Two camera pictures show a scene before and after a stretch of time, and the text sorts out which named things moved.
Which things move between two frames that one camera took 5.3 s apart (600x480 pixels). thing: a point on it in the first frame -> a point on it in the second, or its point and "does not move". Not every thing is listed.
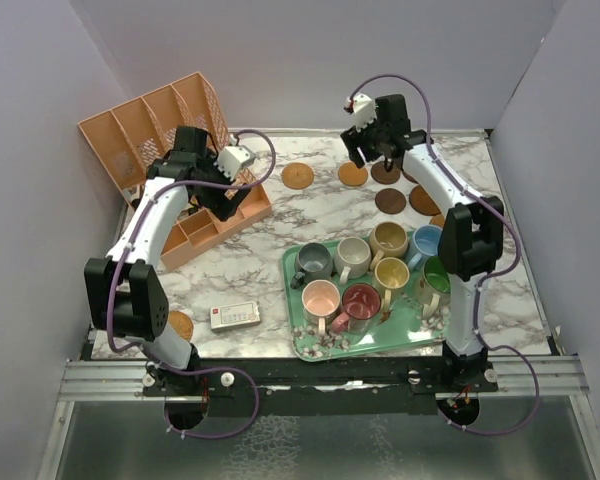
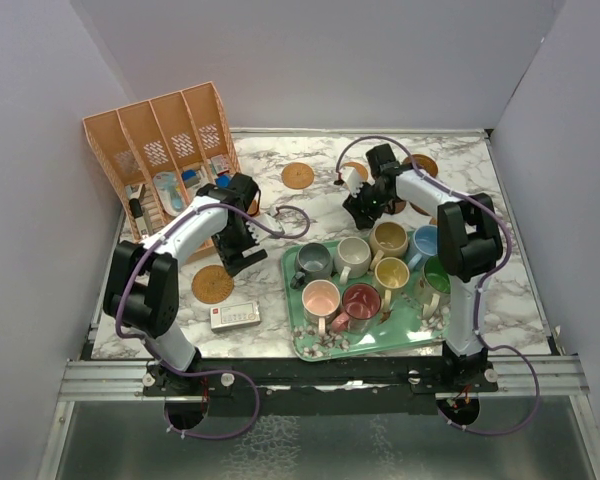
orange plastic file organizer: (130, 135) does not move
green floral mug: (433, 285) does not move
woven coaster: (181, 324) -> (212, 284)
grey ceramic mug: (314, 262) does not move
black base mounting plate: (234, 388) does not move
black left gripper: (220, 204) -> (233, 258)
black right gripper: (353, 138) -> (363, 216)
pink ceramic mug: (320, 303) does not move
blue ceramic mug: (423, 245) does not move
